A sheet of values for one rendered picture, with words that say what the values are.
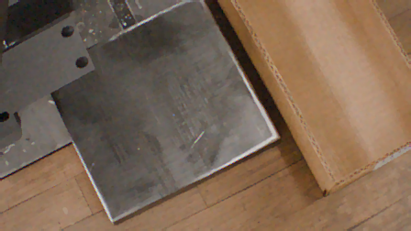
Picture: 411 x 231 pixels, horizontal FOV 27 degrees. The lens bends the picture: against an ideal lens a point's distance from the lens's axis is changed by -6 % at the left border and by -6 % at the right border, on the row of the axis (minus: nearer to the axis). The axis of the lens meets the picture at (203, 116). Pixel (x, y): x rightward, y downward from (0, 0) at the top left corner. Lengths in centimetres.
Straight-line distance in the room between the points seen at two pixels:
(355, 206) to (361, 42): 16
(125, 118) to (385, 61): 25
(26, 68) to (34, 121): 23
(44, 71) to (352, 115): 33
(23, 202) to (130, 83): 15
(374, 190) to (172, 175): 19
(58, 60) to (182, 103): 22
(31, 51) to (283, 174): 30
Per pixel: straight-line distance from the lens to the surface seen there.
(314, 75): 86
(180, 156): 82
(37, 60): 64
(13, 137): 70
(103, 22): 89
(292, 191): 84
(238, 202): 83
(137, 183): 82
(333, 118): 85
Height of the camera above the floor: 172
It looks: 75 degrees down
